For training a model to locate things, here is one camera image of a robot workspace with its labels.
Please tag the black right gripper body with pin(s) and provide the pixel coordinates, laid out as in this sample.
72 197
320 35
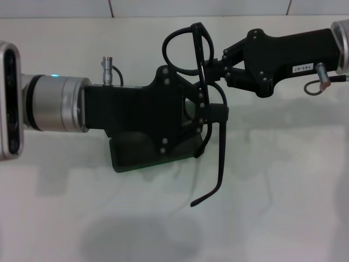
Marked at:
286 52

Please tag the green glasses case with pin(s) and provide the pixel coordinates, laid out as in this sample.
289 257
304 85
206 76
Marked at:
136 163

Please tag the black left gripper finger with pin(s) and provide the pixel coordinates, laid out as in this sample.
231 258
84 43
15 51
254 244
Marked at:
196 95
191 129

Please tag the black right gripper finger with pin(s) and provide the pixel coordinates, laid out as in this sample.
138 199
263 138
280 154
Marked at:
234 52
240 79

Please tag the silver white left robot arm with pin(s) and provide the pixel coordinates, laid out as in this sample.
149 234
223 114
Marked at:
54 103

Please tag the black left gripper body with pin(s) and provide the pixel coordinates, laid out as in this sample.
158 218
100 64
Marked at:
131 109

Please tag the black glasses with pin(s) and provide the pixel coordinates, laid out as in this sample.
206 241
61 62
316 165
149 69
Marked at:
221 152

